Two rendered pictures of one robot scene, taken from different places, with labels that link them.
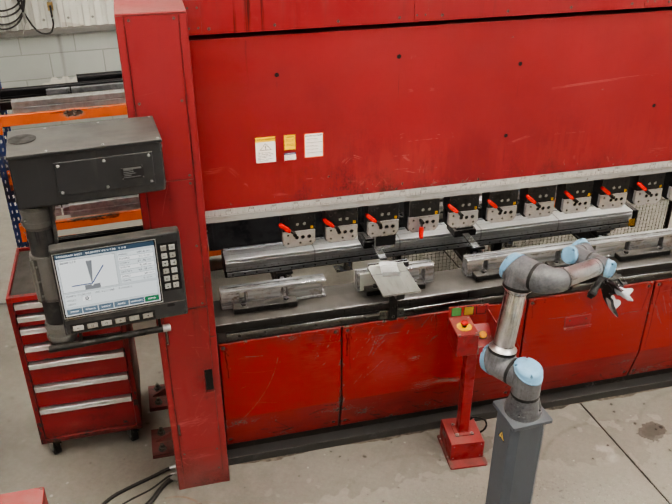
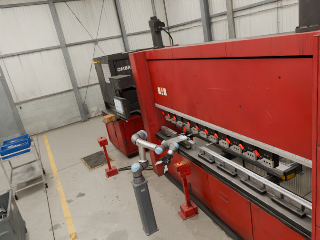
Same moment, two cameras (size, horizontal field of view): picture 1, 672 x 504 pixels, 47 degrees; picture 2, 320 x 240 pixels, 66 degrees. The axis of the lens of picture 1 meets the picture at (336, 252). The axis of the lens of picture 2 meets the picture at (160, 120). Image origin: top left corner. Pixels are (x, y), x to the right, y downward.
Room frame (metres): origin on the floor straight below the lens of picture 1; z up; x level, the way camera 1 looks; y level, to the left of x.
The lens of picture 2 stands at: (2.49, -3.60, 2.42)
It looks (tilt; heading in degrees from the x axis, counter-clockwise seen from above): 18 degrees down; 82
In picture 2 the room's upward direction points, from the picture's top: 11 degrees counter-clockwise
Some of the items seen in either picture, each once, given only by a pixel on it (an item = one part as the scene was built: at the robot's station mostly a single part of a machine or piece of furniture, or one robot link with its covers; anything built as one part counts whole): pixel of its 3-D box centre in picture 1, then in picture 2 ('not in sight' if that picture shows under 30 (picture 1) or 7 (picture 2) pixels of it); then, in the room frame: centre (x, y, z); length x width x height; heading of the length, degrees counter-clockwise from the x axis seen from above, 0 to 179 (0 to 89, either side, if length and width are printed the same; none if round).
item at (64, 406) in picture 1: (82, 349); not in sight; (3.24, 1.31, 0.50); 0.50 x 0.50 x 1.00; 14
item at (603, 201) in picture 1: (609, 190); (237, 144); (3.55, -1.37, 1.26); 0.15 x 0.09 x 0.17; 104
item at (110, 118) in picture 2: not in sight; (108, 118); (2.11, 1.65, 1.04); 0.30 x 0.26 x 0.12; 108
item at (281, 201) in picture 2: not in sight; (287, 205); (3.65, -2.00, 0.89); 0.30 x 0.05 x 0.03; 104
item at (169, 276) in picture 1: (120, 276); (122, 106); (2.45, 0.79, 1.42); 0.45 x 0.12 x 0.36; 109
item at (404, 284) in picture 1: (393, 279); (176, 139); (3.12, -0.27, 1.00); 0.26 x 0.18 x 0.01; 14
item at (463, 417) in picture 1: (466, 388); (185, 189); (3.06, -0.65, 0.39); 0.05 x 0.05 x 0.54; 10
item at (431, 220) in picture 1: (421, 211); (188, 123); (3.31, -0.40, 1.26); 0.15 x 0.09 x 0.17; 104
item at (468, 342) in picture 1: (472, 329); (182, 167); (3.06, -0.65, 0.75); 0.20 x 0.16 x 0.18; 100
